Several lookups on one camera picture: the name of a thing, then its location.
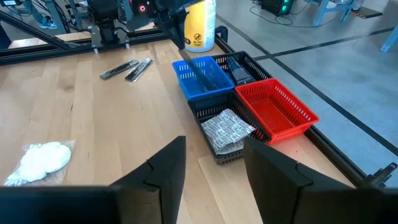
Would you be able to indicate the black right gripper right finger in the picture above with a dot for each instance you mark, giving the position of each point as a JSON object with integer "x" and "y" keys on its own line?
{"x": 295, "y": 202}

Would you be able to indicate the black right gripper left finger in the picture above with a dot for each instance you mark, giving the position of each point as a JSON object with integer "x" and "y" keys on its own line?
{"x": 149, "y": 199}

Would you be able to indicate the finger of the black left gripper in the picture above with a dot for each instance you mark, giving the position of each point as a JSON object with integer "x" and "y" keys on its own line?
{"x": 170, "y": 29}
{"x": 180, "y": 25}

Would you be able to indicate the long dark slim packet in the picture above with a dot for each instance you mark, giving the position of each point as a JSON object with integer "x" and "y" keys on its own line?
{"x": 197, "y": 73}

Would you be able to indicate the dark blue toiletry tube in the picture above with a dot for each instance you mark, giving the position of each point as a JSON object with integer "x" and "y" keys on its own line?
{"x": 241, "y": 73}

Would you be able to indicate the clear adhesive bandage pack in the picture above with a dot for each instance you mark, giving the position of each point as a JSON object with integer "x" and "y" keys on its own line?
{"x": 227, "y": 129}
{"x": 227, "y": 150}

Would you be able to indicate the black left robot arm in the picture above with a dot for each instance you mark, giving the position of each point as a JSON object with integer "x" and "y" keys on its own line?
{"x": 107, "y": 25}

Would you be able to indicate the yellow white wipes canister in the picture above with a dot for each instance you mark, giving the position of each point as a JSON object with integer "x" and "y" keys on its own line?
{"x": 200, "y": 31}

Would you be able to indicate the blue plastic mesh basket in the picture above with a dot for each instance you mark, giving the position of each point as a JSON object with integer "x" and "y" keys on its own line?
{"x": 186, "y": 81}

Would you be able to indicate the black plastic mesh basket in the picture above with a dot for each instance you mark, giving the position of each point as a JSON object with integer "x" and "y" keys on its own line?
{"x": 258, "y": 67}
{"x": 205, "y": 107}

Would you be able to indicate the red plastic mesh basket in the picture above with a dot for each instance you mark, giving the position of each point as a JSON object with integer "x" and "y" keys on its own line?
{"x": 273, "y": 112}

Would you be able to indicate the black device green lights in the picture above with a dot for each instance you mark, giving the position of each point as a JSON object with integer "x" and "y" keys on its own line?
{"x": 273, "y": 6}

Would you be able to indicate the clear bag of cotton swabs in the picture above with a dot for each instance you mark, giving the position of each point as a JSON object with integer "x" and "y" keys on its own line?
{"x": 42, "y": 160}

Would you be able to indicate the person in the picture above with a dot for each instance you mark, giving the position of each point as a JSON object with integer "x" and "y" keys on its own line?
{"x": 48, "y": 22}

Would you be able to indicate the light blue desk leg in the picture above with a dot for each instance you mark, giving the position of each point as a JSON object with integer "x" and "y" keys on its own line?
{"x": 390, "y": 40}
{"x": 323, "y": 12}

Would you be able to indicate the dark floor mat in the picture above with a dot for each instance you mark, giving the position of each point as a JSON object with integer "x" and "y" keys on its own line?
{"x": 367, "y": 12}

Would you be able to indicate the black hook bracket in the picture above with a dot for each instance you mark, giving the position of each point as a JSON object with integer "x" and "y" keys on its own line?
{"x": 222, "y": 28}

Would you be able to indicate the black aluminium table frame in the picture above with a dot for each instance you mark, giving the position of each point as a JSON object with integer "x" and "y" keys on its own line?
{"x": 335, "y": 155}

